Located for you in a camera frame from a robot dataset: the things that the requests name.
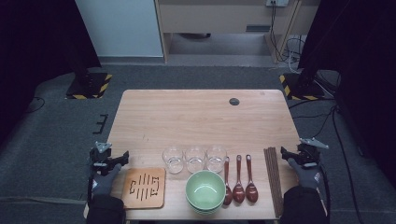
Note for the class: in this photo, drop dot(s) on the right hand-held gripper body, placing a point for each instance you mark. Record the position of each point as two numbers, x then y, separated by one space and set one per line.
308 155

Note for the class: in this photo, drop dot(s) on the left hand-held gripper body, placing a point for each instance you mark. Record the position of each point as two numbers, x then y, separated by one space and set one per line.
101 158

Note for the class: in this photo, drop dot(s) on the wooden coaster with cutouts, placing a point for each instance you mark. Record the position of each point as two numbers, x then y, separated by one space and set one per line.
157 200

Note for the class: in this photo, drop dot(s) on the reddish brown wooden spoon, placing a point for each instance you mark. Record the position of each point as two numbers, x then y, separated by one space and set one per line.
251 192
227 194
238 193

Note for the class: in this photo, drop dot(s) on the bundle of wooden chopsticks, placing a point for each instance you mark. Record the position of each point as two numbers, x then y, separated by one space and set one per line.
274 180

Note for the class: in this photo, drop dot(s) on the clear drinking glass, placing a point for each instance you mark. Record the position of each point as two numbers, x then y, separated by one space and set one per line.
195 159
216 158
173 160

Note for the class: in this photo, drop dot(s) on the black stand base striped edge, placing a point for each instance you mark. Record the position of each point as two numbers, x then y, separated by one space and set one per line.
90 85
299 88

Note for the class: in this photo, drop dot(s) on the dark curtain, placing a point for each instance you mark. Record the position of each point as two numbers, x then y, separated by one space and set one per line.
367 62
31 46

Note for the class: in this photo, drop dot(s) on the white cabinet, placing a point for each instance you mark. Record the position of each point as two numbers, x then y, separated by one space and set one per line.
120 28

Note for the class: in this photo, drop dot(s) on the wall power socket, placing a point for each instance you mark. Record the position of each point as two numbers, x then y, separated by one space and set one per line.
277 2

